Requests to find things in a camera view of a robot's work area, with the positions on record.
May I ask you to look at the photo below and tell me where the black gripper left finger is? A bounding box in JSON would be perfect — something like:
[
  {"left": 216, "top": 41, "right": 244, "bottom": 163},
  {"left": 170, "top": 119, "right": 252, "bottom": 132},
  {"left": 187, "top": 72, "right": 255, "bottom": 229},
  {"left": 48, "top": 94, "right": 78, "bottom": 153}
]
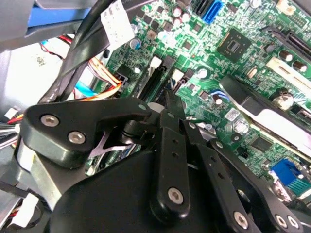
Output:
[{"left": 20, "top": 90, "right": 192, "bottom": 221}]

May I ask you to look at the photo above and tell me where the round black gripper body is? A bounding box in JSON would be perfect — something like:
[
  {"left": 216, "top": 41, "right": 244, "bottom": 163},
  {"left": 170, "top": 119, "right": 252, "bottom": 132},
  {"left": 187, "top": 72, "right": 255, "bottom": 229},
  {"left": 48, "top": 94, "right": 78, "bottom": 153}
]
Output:
[{"left": 49, "top": 149, "right": 234, "bottom": 233}]

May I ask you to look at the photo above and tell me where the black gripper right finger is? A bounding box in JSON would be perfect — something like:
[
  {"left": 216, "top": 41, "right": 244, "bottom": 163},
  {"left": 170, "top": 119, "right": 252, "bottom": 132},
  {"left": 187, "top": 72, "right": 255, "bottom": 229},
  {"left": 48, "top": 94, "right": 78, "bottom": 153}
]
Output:
[{"left": 181, "top": 119, "right": 305, "bottom": 233}]

